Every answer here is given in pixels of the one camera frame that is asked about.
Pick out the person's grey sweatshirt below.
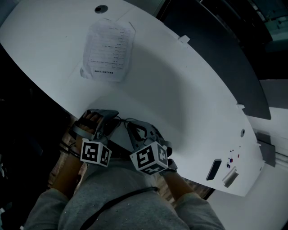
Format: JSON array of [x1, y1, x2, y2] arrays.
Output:
[[22, 157, 226, 230]]

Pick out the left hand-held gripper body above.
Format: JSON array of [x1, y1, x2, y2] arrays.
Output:
[[69, 108, 119, 168]]

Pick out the person's left hand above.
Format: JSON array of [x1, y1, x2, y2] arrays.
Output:
[[79, 112, 101, 133]]

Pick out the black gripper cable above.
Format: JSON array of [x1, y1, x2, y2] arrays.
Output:
[[66, 141, 82, 159]]

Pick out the person's left forearm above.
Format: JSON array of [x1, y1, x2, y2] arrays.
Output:
[[52, 134, 84, 199]]

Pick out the person's right forearm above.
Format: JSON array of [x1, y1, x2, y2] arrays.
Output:
[[161, 170, 196, 204]]

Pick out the printed paper in plastic sleeve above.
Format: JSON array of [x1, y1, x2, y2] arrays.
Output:
[[79, 18, 136, 83]]

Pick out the grey metal bracket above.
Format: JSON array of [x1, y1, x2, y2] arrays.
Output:
[[256, 132, 277, 168]]

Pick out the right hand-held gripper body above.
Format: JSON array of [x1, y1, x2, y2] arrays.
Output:
[[126, 119, 179, 176]]

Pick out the black strap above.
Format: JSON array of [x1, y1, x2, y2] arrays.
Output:
[[78, 186, 159, 230]]

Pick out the thin black glasses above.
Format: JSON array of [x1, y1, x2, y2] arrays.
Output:
[[117, 117, 137, 126]]

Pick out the silver rectangular box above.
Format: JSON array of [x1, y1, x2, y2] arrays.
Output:
[[221, 166, 239, 189]]

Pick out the black smartphone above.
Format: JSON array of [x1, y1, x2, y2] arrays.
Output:
[[205, 158, 222, 181]]

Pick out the cluster of small coloured beads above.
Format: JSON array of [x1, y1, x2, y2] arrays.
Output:
[[225, 145, 241, 169]]

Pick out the dark grey desk partition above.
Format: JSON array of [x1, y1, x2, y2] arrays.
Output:
[[161, 0, 272, 121]]

